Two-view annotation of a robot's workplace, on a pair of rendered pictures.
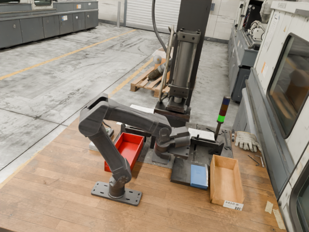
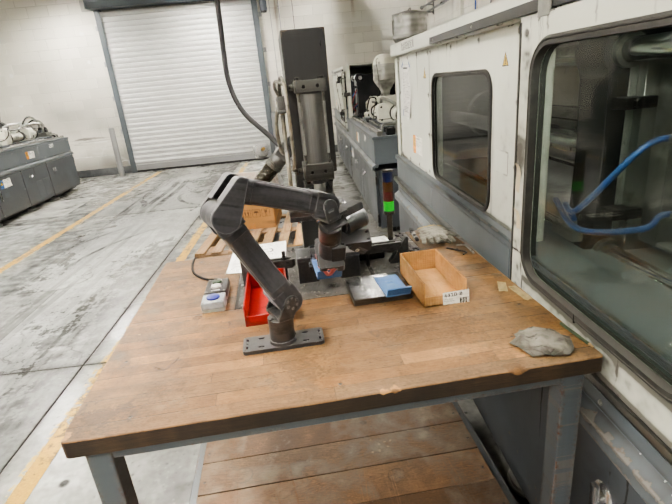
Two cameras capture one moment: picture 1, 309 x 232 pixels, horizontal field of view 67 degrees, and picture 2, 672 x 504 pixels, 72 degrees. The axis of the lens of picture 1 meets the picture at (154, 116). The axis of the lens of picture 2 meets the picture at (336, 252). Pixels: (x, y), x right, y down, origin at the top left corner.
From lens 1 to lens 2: 0.44 m
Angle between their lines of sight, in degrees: 15
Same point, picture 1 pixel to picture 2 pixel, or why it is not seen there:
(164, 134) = (331, 209)
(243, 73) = not seen: hidden behind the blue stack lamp
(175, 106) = not seen: hidden behind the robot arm
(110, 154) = (263, 264)
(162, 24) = (208, 149)
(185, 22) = (295, 70)
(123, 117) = (269, 195)
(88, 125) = (225, 215)
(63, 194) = (200, 370)
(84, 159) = (204, 326)
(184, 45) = (307, 99)
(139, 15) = (159, 144)
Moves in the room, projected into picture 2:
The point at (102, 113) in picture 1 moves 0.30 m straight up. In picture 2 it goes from (242, 191) to (216, 31)
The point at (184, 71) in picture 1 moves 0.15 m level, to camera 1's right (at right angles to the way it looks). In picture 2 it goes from (318, 137) to (366, 131)
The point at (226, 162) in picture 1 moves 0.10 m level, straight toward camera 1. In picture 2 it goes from (421, 259) to (423, 271)
